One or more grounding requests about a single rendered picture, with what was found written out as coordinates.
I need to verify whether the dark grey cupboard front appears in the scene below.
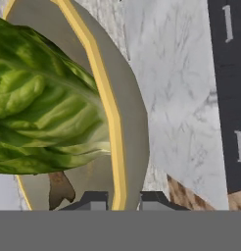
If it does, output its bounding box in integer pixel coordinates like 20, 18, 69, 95
207, 0, 241, 195

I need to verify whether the green lettuce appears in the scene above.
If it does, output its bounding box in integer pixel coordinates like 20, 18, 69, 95
0, 16, 112, 176

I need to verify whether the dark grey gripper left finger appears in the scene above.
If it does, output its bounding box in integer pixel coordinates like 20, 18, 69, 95
60, 190, 110, 212

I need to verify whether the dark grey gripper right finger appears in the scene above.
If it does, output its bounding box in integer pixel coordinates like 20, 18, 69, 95
139, 190, 189, 212

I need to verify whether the silver cupboard handle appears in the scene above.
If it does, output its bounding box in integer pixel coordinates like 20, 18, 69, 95
233, 129, 241, 164
222, 4, 234, 44

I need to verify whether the grey bowl with yellow rim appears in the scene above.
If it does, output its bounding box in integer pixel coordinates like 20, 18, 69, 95
2, 0, 150, 212

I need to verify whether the brown fish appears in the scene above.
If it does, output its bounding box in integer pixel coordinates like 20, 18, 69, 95
48, 171, 76, 211

